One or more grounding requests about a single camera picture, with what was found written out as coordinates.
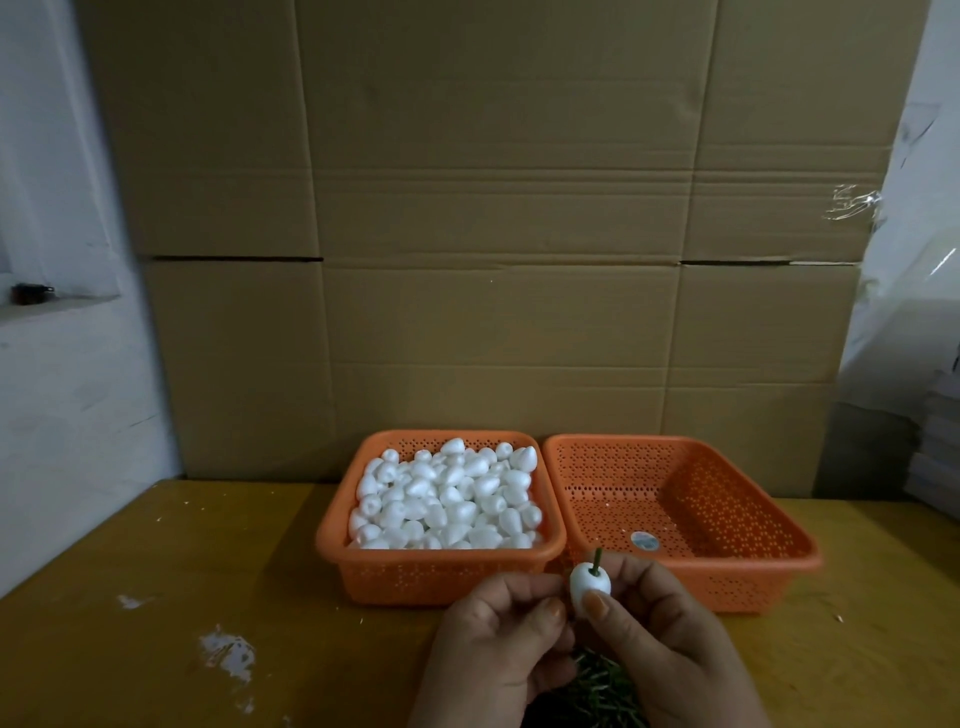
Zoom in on pile of green sticks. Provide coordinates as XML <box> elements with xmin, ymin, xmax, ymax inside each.
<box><xmin>543</xmin><ymin>649</ymin><xmax>651</xmax><ymax>728</ymax></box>

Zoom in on heap of white foam pieces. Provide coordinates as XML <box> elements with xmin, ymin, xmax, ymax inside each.
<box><xmin>346</xmin><ymin>438</ymin><xmax>543</xmax><ymax>551</ymax></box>

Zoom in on white foam egg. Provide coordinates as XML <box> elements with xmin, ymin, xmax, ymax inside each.
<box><xmin>569</xmin><ymin>562</ymin><xmax>613</xmax><ymax>621</ymax></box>

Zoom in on empty orange perforated basket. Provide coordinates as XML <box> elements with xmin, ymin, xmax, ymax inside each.
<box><xmin>541</xmin><ymin>433</ymin><xmax>823</xmax><ymax>616</ymax></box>

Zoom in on stack of white sheets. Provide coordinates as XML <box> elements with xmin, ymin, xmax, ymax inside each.
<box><xmin>903</xmin><ymin>366</ymin><xmax>960</xmax><ymax>523</ymax></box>

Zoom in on person's left hand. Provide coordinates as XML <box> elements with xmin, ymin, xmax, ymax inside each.
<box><xmin>408</xmin><ymin>572</ymin><xmax>579</xmax><ymax>728</ymax></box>

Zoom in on large flattened cardboard box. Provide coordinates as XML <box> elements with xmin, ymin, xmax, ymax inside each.
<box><xmin>73</xmin><ymin>0</ymin><xmax>933</xmax><ymax>499</ymax></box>

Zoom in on orange basket with foam pieces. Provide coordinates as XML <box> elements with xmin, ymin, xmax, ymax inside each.
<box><xmin>315</xmin><ymin>429</ymin><xmax>567</xmax><ymax>607</ymax></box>

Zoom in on clear plastic bag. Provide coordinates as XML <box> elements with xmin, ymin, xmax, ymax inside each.
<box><xmin>819</xmin><ymin>180</ymin><xmax>960</xmax><ymax>498</ymax></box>

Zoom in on person's right hand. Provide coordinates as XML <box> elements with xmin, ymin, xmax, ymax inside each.
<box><xmin>577</xmin><ymin>553</ymin><xmax>774</xmax><ymax>728</ymax></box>

